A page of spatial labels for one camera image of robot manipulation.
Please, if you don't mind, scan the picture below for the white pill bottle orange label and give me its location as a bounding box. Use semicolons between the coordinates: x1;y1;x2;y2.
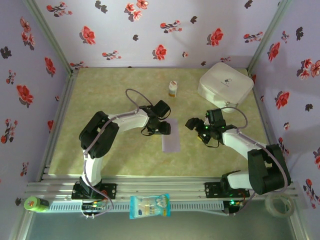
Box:
168;80;179;99

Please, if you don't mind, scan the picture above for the white zip case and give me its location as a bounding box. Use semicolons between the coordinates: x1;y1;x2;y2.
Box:
197;62;255;114

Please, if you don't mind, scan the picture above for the blue snack packet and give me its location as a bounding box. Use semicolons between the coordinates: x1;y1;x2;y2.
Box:
129;193;172;220

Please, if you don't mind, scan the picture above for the clear tape roll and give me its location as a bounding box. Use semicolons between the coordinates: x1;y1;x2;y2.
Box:
264;191;295;218

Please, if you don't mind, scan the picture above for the green can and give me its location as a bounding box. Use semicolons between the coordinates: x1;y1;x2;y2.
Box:
23;196;50;213

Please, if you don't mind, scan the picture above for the lilac right arm cable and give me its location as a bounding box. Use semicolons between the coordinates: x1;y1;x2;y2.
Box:
219;106;293;217

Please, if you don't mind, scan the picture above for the lilac arm cable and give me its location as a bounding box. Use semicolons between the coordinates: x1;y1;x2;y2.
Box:
219;106;293;217
80;88;154;219

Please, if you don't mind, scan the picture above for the lilac left arm cable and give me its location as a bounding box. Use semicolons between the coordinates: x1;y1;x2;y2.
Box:
80;88;154;219

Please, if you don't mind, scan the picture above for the aluminium side rail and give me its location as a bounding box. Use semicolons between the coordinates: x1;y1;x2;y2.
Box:
247;69;287;180
37;69;80;182

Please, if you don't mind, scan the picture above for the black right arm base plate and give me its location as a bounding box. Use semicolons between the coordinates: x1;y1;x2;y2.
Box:
204;181;251;199

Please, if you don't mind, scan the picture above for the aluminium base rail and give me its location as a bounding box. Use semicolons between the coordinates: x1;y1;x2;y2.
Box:
24;176;301;201

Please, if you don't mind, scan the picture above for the small circuit board with wires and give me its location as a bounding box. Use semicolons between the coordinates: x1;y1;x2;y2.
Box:
81;201;107;212
223;199;245;216

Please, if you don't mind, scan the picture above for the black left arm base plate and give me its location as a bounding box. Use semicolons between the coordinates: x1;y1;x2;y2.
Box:
71;183;118;200

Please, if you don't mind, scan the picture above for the white slotted cable duct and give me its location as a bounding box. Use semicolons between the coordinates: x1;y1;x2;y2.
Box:
48;201;225;213

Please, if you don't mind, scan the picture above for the aluminium frame post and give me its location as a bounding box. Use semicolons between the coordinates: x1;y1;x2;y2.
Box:
23;0;76;76
246;0;293;73

